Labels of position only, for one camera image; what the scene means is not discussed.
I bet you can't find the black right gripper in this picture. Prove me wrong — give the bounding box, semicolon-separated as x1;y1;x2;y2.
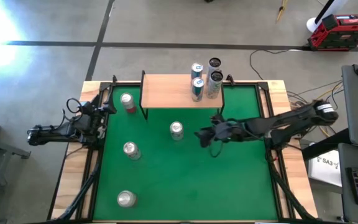
193;114;249;149

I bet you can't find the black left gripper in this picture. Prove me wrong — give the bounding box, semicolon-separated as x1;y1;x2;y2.
80;93;118;126

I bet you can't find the red white Spindrift can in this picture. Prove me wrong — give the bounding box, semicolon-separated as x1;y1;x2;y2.
119;92;137;114
116;190;138;208

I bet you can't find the silver Diet Coke can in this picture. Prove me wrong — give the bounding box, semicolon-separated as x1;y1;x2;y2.
122;141;142;161
169;121;185;141

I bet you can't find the blue silver Red Bull can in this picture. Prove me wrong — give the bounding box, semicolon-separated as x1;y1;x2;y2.
191;77;205;103
190;62;204;80

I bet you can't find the white Celsius can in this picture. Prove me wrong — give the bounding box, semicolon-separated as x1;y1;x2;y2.
207;57;223;78
206;70;224;100

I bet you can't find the green table mat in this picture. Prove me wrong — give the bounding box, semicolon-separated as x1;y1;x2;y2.
92;84;279;222

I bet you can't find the white labelled box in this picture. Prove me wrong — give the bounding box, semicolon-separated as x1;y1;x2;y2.
307;149;344;188

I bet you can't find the yellow tripod pole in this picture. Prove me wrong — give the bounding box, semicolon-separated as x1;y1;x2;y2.
275;0;290;23

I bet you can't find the red black toolbox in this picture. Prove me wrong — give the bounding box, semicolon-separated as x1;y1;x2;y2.
307;12;358;52

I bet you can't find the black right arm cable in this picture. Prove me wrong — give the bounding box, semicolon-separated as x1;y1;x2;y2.
208;140;226;159

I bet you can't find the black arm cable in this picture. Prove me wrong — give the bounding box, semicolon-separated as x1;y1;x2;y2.
65;97;83;114
208;140;226;159

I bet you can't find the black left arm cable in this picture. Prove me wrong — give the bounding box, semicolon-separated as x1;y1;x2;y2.
65;97;83;114

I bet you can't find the wooden shelf with black frame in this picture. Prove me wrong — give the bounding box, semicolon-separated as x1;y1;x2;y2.
139;70;226;121

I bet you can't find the black metal table frame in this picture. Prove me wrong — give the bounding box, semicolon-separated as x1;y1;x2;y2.
47;74;318;224

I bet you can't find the white cylindrical post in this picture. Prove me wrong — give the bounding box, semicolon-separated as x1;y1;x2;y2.
305;0;350;34

